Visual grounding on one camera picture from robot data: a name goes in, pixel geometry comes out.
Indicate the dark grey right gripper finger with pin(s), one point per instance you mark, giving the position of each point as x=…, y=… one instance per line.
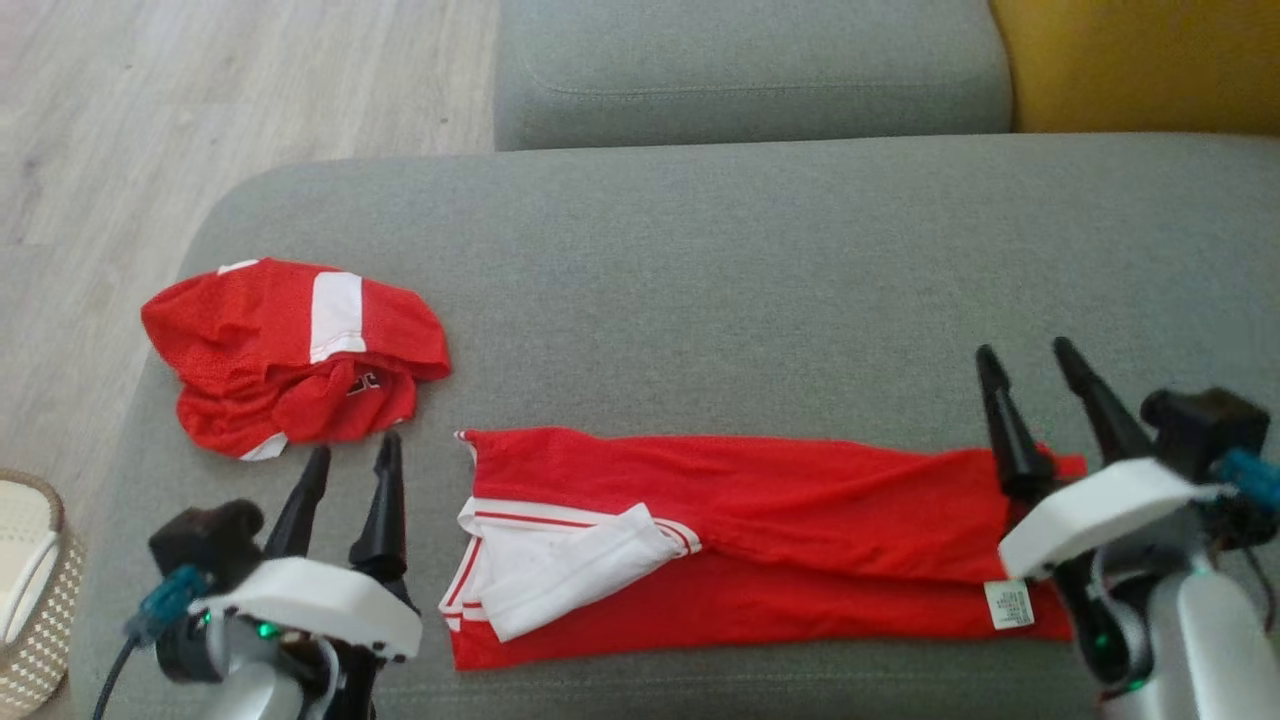
x=1015, y=450
x=1110, y=420

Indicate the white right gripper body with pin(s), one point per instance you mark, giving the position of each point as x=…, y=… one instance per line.
x=1100, y=510

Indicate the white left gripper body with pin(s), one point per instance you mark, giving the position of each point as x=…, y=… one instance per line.
x=320, y=600

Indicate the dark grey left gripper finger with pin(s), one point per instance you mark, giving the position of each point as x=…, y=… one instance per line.
x=298, y=510
x=385, y=530

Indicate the red basketball shorts white stripes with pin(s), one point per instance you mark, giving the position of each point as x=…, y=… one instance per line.
x=240, y=320

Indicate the red basketball jersey number 23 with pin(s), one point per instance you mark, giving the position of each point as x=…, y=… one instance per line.
x=800, y=500

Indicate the cream laundry basket brown rim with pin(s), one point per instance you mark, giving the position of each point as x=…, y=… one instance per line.
x=40, y=600

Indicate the large grey sofa chaise cushion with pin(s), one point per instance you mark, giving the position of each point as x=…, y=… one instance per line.
x=750, y=280

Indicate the long yellow sofa back cushion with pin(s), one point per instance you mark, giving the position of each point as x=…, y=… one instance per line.
x=1140, y=60

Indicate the grey sofa seat cushion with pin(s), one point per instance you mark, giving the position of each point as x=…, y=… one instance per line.
x=750, y=70

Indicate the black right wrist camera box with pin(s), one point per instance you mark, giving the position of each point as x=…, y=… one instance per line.
x=1205, y=430

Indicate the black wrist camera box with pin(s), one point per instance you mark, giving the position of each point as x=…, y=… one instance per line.
x=205, y=540
x=1205, y=430

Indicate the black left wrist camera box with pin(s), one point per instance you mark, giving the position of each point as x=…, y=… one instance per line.
x=205, y=540

